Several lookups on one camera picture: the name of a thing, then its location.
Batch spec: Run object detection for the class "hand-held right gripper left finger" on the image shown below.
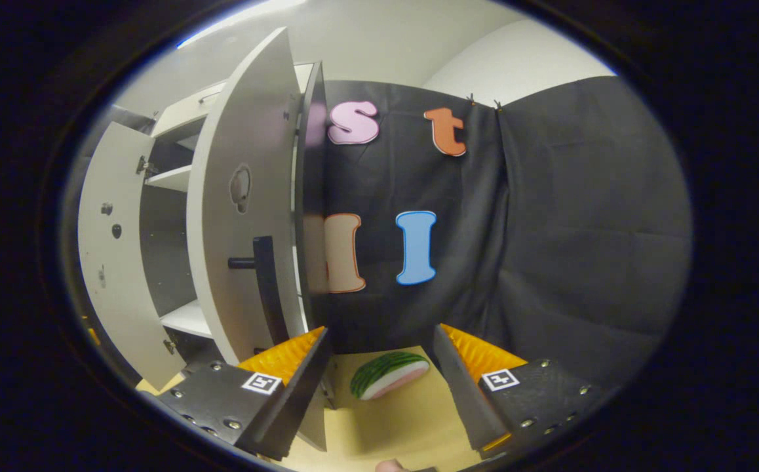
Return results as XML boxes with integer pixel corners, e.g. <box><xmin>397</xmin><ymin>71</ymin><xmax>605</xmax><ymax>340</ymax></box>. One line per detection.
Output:
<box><xmin>140</xmin><ymin>326</ymin><xmax>332</xmax><ymax>462</ymax></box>

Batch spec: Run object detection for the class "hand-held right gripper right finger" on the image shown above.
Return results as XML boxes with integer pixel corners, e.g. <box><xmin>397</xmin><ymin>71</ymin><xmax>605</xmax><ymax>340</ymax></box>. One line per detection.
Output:
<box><xmin>432</xmin><ymin>324</ymin><xmax>610</xmax><ymax>469</ymax></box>

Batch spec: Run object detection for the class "white cabinet door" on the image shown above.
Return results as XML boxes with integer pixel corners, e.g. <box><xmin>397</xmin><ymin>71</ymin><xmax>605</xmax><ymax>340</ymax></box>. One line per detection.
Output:
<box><xmin>186</xmin><ymin>26</ymin><xmax>329</xmax><ymax>453</ymax></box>
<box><xmin>77</xmin><ymin>121</ymin><xmax>187</xmax><ymax>392</ymax></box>

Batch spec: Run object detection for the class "white and grey cabinet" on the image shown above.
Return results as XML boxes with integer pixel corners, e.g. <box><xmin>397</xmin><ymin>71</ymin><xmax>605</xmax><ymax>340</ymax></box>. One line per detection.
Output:
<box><xmin>112</xmin><ymin>62</ymin><xmax>338</xmax><ymax>410</ymax></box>

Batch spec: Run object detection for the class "white cabinet shelf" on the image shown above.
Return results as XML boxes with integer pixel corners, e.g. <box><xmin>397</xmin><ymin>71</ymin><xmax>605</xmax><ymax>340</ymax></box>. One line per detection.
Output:
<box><xmin>160</xmin><ymin>300</ymin><xmax>213</xmax><ymax>340</ymax></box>
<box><xmin>145</xmin><ymin>164</ymin><xmax>193</xmax><ymax>193</ymax></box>

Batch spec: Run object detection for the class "white cabinet drawer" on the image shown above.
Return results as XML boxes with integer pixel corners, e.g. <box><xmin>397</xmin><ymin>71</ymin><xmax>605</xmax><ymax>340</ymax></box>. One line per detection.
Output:
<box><xmin>150</xmin><ymin>62</ymin><xmax>315</xmax><ymax>142</ymax></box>

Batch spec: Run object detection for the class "toy watermelon slice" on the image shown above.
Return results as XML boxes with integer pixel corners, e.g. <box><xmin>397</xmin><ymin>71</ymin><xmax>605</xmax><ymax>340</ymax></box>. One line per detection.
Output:
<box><xmin>350</xmin><ymin>351</ymin><xmax>431</xmax><ymax>401</ymax></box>

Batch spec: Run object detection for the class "black backdrop cloth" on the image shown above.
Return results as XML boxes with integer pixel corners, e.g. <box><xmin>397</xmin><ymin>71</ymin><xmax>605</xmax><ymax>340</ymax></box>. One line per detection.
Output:
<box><xmin>314</xmin><ymin>75</ymin><xmax>693</xmax><ymax>394</ymax></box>

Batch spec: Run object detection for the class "black door handle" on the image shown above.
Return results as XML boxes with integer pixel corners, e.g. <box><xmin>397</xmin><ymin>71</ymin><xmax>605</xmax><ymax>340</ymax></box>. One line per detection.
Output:
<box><xmin>227</xmin><ymin>235</ymin><xmax>290</xmax><ymax>346</ymax></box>

